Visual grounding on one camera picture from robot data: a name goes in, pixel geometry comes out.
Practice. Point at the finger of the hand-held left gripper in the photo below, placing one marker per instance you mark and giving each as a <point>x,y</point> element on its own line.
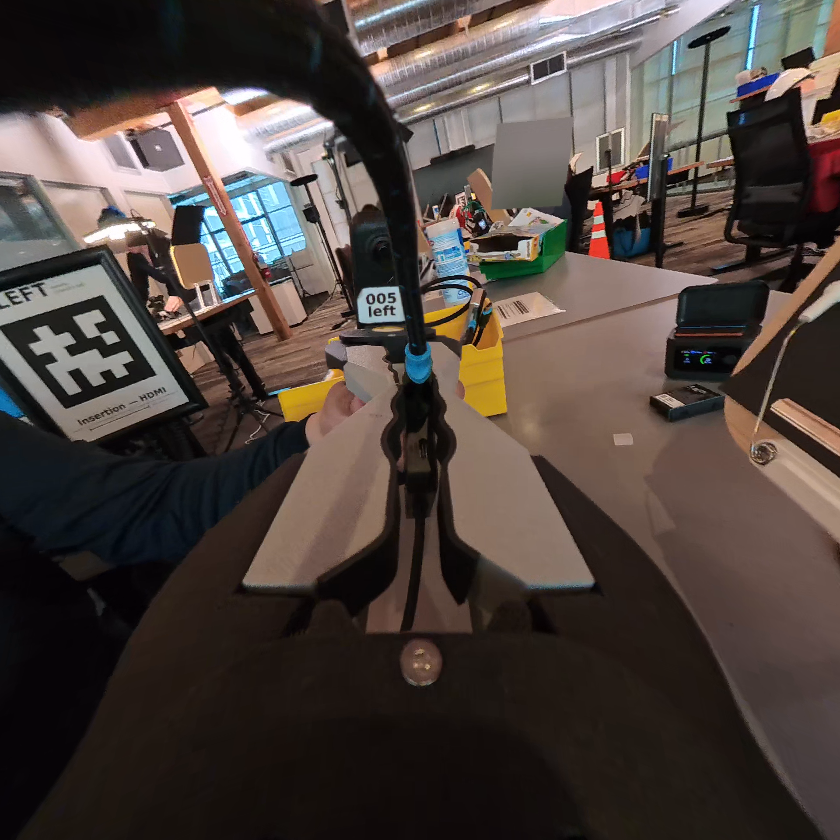
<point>446,367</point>
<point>367,374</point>

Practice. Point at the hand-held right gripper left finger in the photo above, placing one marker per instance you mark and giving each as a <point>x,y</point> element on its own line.
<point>315,518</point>

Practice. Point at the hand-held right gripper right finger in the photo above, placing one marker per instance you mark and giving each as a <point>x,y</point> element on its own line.
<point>518,518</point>

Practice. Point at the person's left forearm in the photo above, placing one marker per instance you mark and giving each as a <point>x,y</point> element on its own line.
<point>131,492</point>

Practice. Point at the person's left hand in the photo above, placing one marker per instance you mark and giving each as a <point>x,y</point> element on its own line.
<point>328,413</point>

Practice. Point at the white blue wipes canister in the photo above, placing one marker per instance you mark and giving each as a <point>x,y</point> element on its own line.
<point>449,256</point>

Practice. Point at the black floor lamp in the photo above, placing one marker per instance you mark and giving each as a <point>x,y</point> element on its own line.
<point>304,179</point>
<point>707,36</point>

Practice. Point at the flat silver grey bag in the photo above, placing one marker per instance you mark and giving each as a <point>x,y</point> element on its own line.
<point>525,307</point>

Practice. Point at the red fire extinguisher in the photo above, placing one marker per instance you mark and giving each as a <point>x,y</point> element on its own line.
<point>262,268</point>

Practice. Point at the green plastic bin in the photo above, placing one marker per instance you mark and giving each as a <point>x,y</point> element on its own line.
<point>538,256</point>

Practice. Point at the black standing desk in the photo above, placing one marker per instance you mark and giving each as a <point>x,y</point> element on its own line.
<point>210,315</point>

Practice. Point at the orange traffic cone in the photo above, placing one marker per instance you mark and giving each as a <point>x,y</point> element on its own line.
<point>598,236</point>

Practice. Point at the small black battery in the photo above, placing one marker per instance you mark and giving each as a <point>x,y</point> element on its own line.
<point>686,401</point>

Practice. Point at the black power bank with display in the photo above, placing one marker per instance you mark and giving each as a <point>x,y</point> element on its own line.
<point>715,308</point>

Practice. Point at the framed black white marker poster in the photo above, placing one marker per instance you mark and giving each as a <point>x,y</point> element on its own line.
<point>85,354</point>

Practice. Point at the wooden board with black panel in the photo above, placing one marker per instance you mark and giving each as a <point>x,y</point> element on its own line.
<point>807,367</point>

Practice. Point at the black mesh office chair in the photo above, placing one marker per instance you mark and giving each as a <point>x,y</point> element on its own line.
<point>774,164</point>

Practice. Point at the red plastic bin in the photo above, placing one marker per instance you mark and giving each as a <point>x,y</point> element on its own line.
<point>825,177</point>

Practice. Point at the silver ventilation duct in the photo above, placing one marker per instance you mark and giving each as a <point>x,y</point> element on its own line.
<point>459,72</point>
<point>426,16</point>

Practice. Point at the black wall speaker box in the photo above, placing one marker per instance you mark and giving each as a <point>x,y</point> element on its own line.
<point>157,149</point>

